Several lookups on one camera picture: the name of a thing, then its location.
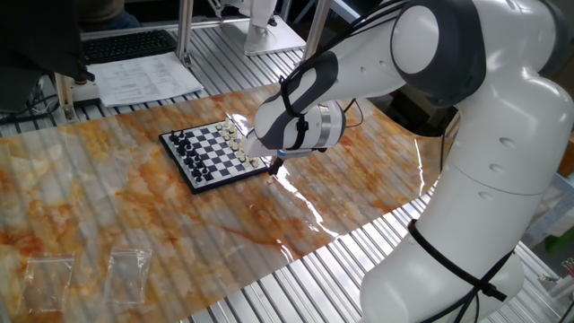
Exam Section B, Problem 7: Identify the orange marble pattern mat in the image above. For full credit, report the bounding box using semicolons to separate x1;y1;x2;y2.
0;83;452;323

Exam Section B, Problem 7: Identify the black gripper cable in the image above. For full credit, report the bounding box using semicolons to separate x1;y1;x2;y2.
343;98;365;129

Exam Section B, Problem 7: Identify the white printed paper sheet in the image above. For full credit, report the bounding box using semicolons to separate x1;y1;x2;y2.
86;51;205;109

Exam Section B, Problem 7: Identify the tall aluminium frame post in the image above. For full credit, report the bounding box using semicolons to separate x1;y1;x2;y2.
176;0;195;68

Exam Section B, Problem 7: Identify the black camera cable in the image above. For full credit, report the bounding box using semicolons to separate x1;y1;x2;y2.
277;0;409;152

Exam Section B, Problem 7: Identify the slanted aluminium frame post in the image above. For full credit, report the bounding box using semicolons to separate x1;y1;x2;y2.
441;109;463;149

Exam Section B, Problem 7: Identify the clear plastic zip bag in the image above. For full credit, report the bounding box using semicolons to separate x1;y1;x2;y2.
103;248;153;305
17;253;76;315

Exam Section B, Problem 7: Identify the brown cardboard box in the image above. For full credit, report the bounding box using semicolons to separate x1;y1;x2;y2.
557;132;574;179

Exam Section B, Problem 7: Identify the black computer keyboard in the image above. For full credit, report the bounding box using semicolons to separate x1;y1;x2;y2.
82;29;178;66

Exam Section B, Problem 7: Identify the grey metal shelf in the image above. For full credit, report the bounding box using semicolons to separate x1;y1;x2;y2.
519;172;574;248

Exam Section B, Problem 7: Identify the leaning aluminium frame post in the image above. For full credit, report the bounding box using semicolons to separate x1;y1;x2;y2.
300;0;334;63

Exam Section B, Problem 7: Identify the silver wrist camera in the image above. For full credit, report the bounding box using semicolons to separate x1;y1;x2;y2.
276;148;316;160

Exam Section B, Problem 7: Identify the green object under shelf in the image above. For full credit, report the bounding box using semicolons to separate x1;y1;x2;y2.
544;226;574;255

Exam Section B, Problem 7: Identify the horizontal aluminium crossbar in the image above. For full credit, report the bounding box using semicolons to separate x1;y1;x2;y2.
80;16;251;40

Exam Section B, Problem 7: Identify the short aluminium frame post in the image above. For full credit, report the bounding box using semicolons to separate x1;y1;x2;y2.
54;73;78;123

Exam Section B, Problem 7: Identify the person in blue jeans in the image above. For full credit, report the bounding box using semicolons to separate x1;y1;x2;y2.
75;0;143;33

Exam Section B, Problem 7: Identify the black and white chessboard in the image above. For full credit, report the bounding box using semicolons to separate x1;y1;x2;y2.
158;118;270;196

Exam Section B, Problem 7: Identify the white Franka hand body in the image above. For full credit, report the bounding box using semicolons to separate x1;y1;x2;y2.
241;127;282;160

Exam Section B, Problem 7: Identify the black strap around arm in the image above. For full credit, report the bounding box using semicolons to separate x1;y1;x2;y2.
406;219;516;323

